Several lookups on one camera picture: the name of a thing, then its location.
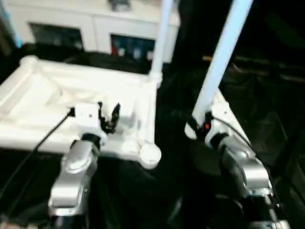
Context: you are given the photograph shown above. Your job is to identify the white plastic table top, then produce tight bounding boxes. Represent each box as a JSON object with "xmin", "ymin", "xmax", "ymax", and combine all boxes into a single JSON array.
[{"xmin": 0, "ymin": 55, "xmax": 162, "ymax": 170}]

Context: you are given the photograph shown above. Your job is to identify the blue and white tube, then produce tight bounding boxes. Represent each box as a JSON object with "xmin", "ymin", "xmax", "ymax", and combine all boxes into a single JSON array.
[{"xmin": 0, "ymin": 0, "xmax": 24, "ymax": 48}]

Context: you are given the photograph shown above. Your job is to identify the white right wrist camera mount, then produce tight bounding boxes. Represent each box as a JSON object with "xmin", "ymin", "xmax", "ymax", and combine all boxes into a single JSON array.
[{"xmin": 205, "ymin": 95, "xmax": 235, "ymax": 145}]

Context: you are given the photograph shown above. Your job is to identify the white sideboard cabinet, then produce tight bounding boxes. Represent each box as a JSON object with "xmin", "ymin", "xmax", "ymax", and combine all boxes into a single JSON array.
[{"xmin": 7, "ymin": 0, "xmax": 181, "ymax": 63}]

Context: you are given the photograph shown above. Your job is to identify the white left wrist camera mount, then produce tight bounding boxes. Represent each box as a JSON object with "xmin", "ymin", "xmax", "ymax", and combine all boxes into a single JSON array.
[{"xmin": 72, "ymin": 102, "xmax": 108, "ymax": 145}]

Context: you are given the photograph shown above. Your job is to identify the black plastic mat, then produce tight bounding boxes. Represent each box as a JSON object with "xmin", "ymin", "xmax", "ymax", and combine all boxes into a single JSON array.
[{"xmin": 0, "ymin": 42, "xmax": 305, "ymax": 229}]

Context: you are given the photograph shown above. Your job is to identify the dark bag of small parts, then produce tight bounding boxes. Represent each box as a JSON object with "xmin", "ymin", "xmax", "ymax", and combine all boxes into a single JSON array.
[{"xmin": 109, "ymin": 0, "xmax": 131, "ymax": 11}]

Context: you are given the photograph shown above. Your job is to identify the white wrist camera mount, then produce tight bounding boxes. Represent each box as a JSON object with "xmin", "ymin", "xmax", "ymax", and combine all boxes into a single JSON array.
[
  {"xmin": 205, "ymin": 95, "xmax": 235, "ymax": 145},
  {"xmin": 72, "ymin": 102, "xmax": 108, "ymax": 145}
]

